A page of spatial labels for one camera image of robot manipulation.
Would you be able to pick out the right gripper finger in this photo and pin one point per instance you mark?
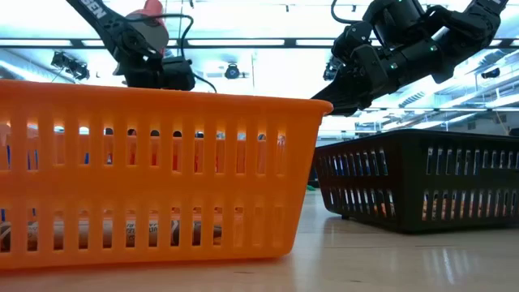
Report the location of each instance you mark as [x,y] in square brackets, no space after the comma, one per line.
[338,99]

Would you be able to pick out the black plastic basket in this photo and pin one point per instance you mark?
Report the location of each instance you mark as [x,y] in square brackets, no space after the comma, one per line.
[409,182]

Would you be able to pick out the orange plastic basket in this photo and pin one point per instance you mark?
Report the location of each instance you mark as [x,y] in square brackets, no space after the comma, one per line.
[162,190]

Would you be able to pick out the orange crayon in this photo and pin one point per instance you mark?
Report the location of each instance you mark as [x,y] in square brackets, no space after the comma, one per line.
[454,204]

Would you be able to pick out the grey crayon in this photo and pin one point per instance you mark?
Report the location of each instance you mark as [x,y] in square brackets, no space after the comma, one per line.
[58,235]
[130,233]

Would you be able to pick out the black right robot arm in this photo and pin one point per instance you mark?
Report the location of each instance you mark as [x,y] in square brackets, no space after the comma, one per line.
[466,28]

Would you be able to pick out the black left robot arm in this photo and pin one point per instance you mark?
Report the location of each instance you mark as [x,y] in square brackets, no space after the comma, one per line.
[121,36]

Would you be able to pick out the black ceiling light fixture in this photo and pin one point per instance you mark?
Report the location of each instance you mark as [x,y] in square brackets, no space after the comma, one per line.
[71,65]

